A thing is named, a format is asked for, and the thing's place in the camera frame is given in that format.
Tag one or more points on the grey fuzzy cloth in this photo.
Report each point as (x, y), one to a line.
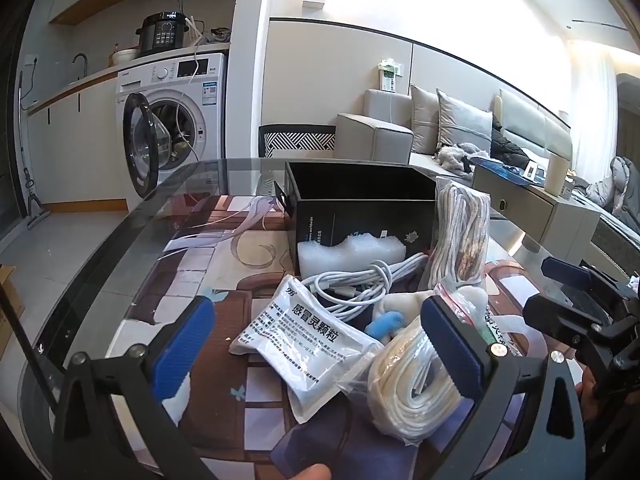
(455, 157)

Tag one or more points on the beige cushion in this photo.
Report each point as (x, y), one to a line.
(424, 120)

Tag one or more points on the red-edged white packet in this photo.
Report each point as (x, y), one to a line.
(500, 327)

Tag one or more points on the cream cylinder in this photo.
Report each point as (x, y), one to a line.
(556, 175)

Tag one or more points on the mop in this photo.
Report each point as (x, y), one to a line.
(31, 195)

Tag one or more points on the white medicine packet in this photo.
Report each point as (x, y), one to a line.
(300, 335)

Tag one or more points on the person's left hand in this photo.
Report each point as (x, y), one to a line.
(311, 473)

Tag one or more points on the brown cardboard box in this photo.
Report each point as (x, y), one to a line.
(10, 300)

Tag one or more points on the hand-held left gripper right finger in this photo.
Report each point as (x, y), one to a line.
(452, 347)

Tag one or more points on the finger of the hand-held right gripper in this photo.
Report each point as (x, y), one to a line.
(555, 320)
(567, 269)

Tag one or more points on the black pressure cooker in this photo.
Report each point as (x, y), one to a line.
(162, 32)

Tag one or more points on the white wall socket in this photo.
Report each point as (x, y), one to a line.
(31, 60)

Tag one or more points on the white washing machine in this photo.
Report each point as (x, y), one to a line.
(200, 90)

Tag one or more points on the black cardboard box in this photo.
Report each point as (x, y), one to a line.
(360, 215)

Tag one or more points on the white bowl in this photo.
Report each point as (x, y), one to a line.
(125, 56)

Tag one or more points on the black patterned chair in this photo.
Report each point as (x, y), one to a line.
(295, 140)

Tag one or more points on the grey down jacket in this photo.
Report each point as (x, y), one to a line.
(620, 180)

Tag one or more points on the white foam piece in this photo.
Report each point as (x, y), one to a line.
(350, 252)

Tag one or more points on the grey cushion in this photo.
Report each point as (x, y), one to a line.
(462, 122)

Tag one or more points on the printed table mat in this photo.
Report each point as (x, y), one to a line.
(225, 270)

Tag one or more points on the person's right hand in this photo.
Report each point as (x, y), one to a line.
(586, 392)

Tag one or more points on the blue flat box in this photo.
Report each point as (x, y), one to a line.
(500, 170)

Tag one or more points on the grey cloth bundle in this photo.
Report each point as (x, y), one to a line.
(219, 36)

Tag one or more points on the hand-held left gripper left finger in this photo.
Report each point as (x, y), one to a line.
(182, 347)

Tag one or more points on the black jacket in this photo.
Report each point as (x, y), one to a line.
(505, 147)

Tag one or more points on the dark kitchen faucet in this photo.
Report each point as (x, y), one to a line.
(82, 60)

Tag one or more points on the beige side cabinet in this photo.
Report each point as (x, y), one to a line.
(550, 220)

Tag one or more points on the white and blue plush toy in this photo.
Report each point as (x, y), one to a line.
(385, 324)

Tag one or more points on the white kitchen cabinet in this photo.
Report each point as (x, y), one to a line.
(80, 150)

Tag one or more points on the white wall intercom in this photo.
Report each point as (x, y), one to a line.
(390, 77)

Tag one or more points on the beige sofa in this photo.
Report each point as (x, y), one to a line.
(370, 130)

